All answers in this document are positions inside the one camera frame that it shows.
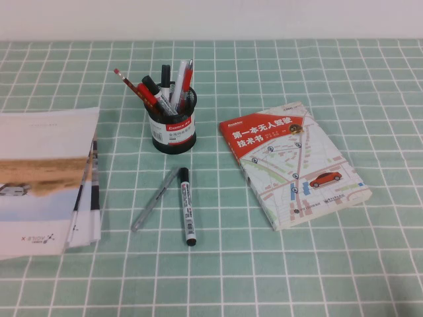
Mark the desert landscape brochure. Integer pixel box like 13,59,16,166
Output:
0,106,101,261

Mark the red capped marker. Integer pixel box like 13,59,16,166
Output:
136,83,168,116

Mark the black mesh pen holder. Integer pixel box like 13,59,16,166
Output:
147,81,198,154

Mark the white pen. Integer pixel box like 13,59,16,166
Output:
169,59,188,105

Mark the red pencil with eraser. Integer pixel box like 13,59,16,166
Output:
113,67,158,113

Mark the black capped white marker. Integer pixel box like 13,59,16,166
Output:
141,75,179,116
178,167,197,247

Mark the red and white map book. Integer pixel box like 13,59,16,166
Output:
218,100,373,232

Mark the plain white brochure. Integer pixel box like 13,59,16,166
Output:
64,211,102,249

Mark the silver transparent gel pen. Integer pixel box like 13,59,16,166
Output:
131,167,180,232

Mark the black pen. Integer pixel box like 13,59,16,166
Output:
161,63,175,104

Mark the brochure with black band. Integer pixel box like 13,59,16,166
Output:
71,140,102,232

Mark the red pen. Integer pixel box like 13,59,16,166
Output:
180,59,194,104

